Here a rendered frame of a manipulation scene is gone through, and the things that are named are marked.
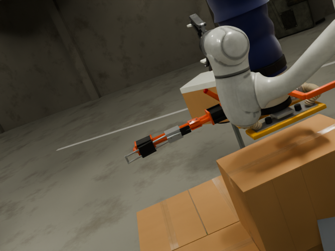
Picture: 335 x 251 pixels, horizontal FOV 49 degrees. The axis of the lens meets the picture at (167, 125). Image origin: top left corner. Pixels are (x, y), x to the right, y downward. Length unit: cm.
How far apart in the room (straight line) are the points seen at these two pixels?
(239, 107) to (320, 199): 81
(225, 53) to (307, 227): 103
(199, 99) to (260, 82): 240
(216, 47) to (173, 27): 1004
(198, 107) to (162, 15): 777
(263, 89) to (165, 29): 1011
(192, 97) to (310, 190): 197
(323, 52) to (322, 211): 93
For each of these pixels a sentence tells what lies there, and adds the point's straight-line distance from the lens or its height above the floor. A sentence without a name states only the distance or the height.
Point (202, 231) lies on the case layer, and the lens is 215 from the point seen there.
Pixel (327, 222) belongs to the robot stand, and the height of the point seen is 75.
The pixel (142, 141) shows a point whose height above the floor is 125.
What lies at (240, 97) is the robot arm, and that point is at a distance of 102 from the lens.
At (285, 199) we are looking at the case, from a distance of 165.
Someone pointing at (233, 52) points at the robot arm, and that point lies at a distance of 96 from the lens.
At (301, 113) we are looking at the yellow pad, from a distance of 165.
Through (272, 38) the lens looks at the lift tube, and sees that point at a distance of 160.
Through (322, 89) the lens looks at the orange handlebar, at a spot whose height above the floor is 124.
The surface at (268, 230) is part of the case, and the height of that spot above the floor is 72.
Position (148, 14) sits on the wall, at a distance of 1115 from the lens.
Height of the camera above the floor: 173
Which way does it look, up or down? 16 degrees down
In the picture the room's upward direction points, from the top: 23 degrees counter-clockwise
